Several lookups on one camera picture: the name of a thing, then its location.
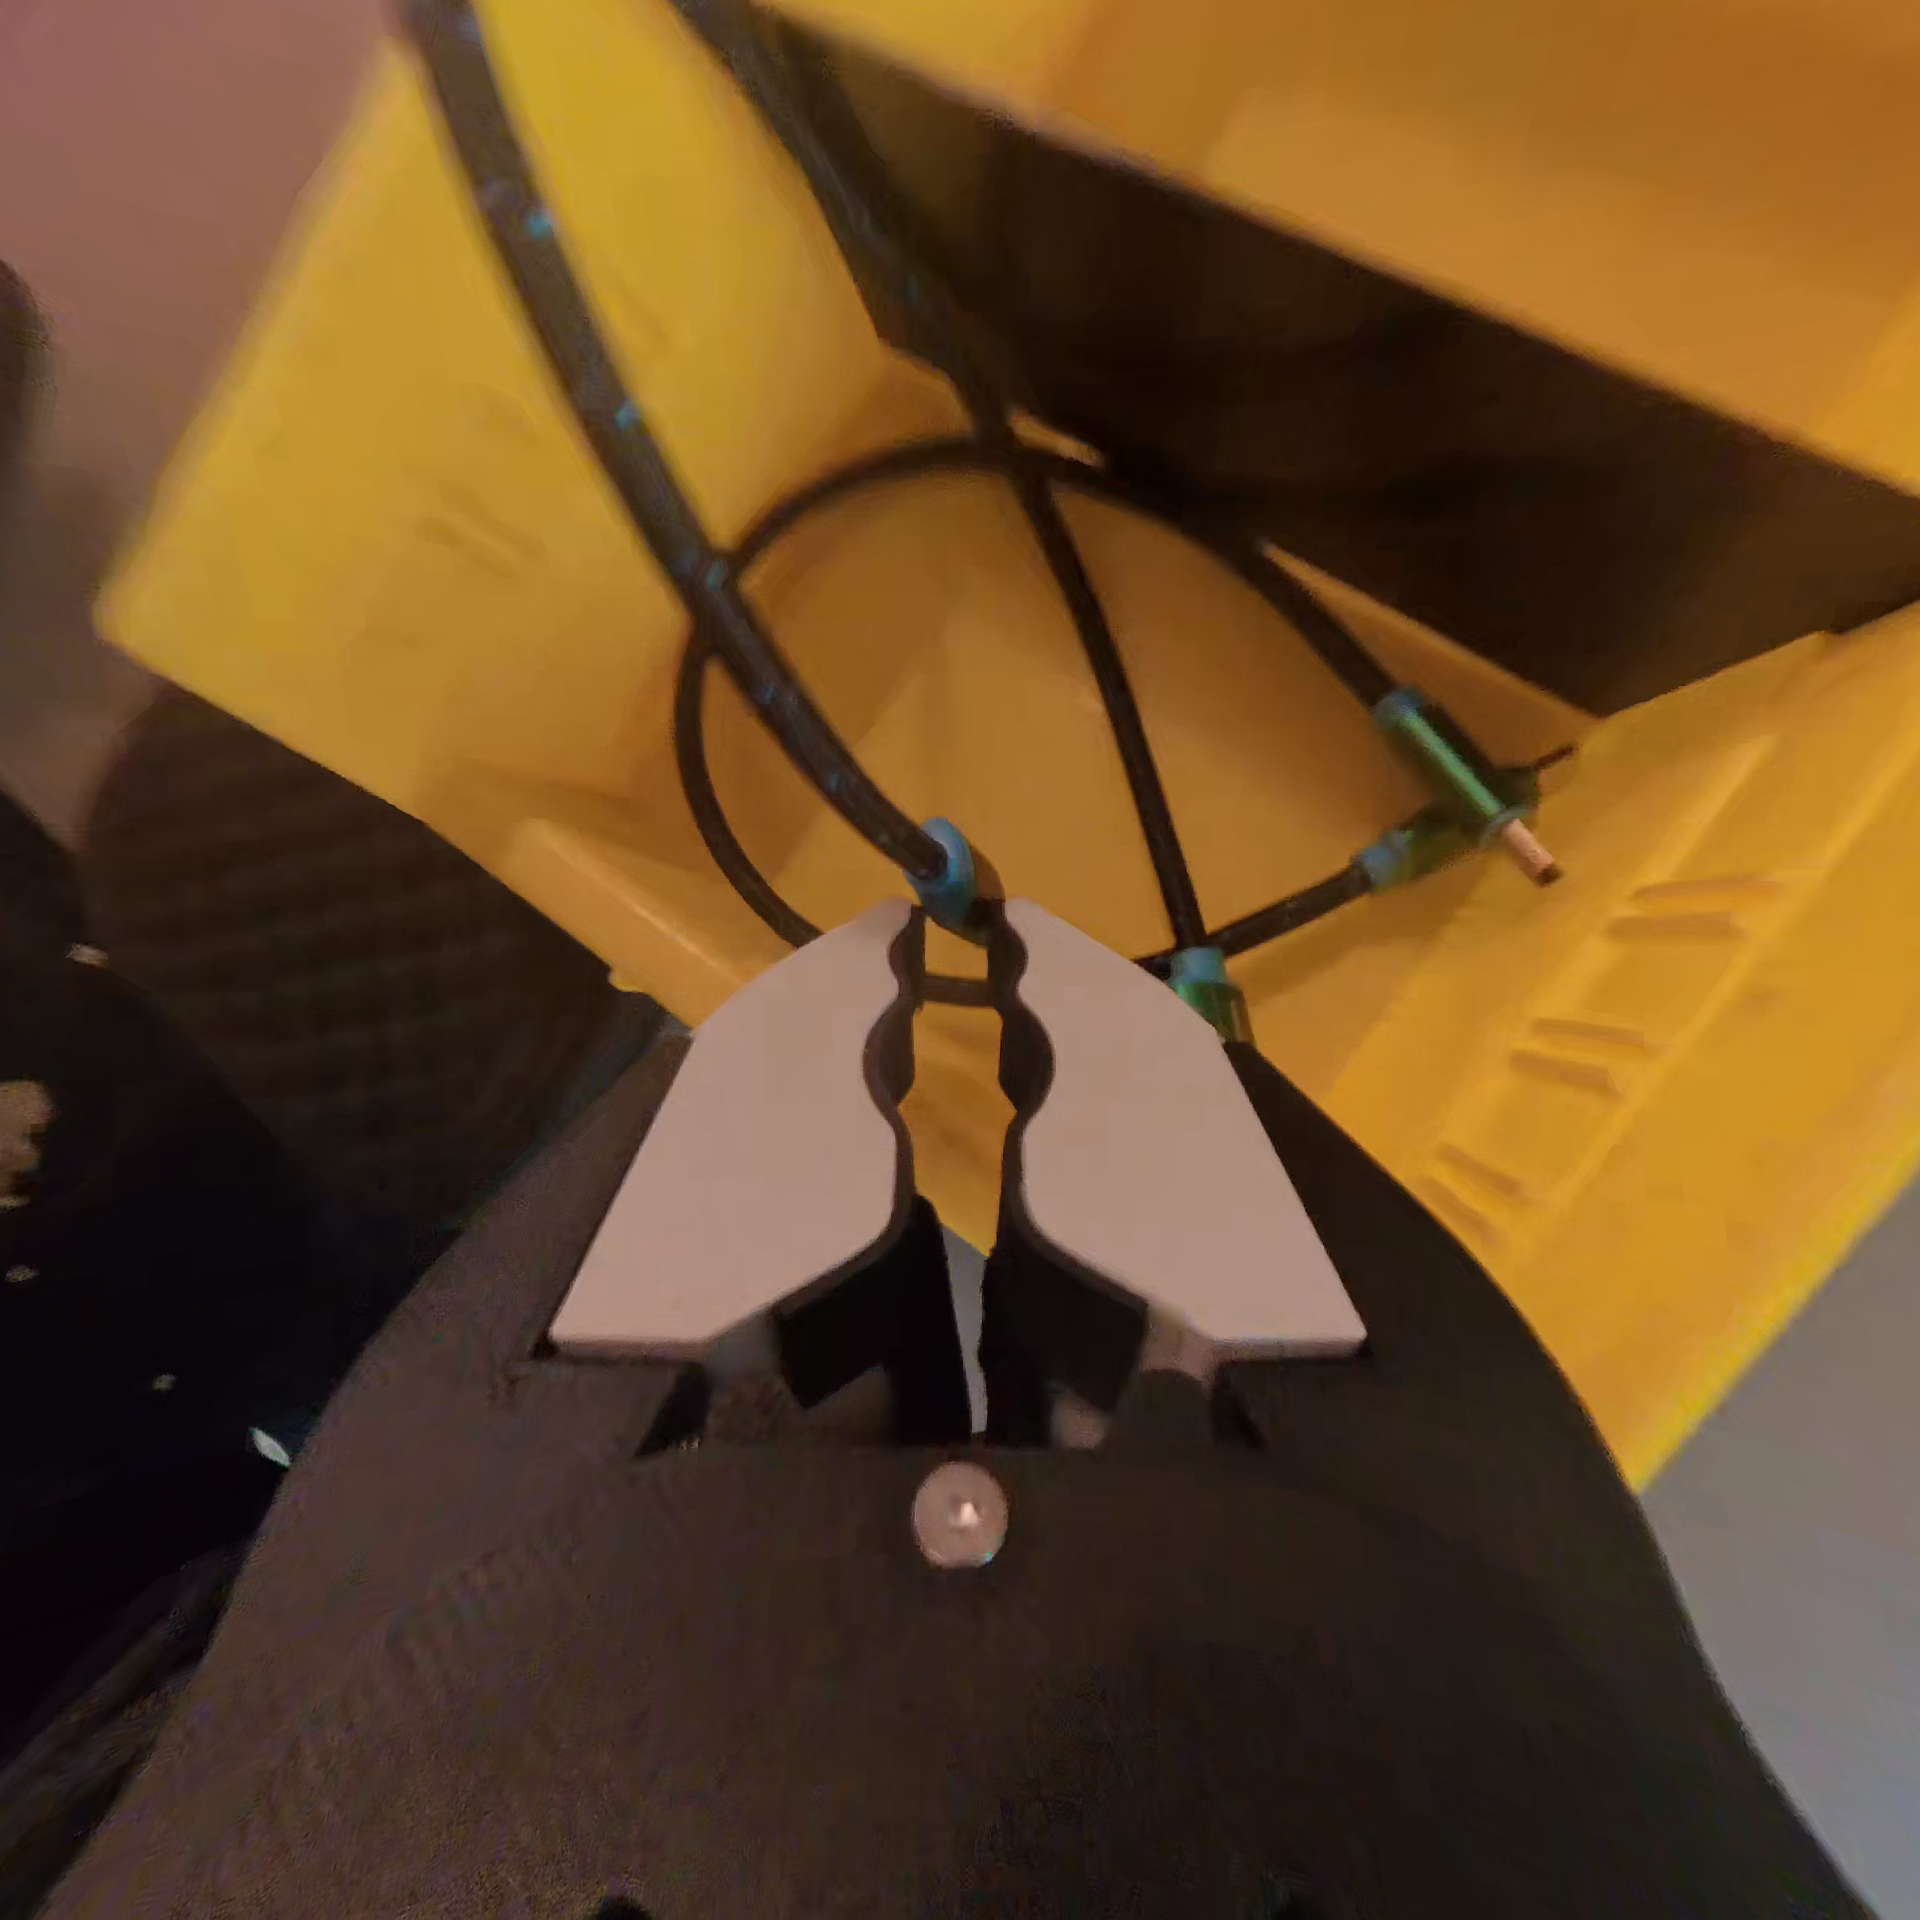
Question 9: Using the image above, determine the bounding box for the yellow plastic bin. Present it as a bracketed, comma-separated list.
[89, 0, 1920, 1488]

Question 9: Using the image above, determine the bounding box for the black padded armrest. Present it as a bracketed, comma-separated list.
[83, 698, 670, 1203]

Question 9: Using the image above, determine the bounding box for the person's dark printed clothing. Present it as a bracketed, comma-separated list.
[0, 780, 318, 1802]

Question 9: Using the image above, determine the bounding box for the black bin divider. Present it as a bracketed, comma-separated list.
[719, 0, 1920, 721]

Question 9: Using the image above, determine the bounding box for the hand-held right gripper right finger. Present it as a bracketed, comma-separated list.
[996, 901, 1370, 1396]

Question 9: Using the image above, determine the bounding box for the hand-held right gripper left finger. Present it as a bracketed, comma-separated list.
[547, 901, 927, 1362]

